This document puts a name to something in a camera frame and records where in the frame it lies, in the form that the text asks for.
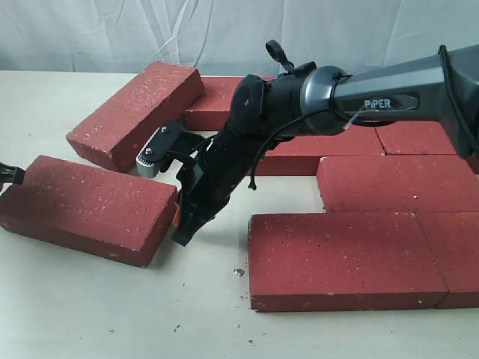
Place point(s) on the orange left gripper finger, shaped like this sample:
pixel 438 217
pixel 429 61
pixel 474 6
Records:
pixel 11 174

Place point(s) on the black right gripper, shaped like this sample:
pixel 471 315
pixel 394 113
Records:
pixel 223 160

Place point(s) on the angled red brick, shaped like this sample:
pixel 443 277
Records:
pixel 114 133

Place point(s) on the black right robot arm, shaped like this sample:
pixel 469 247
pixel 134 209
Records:
pixel 324 101

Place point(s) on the red brick back row left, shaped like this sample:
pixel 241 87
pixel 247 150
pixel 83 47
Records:
pixel 210 111

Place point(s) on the red brick front row large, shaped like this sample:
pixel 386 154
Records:
pixel 341 262

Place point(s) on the red brick second row right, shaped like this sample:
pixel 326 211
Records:
pixel 413 138

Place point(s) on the red brick third row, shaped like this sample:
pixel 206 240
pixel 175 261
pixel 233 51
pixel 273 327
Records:
pixel 412 183

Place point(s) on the red brick front right edge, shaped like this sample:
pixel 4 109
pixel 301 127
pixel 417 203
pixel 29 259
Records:
pixel 453 241

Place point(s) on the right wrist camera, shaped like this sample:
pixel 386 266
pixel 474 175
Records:
pixel 168 143

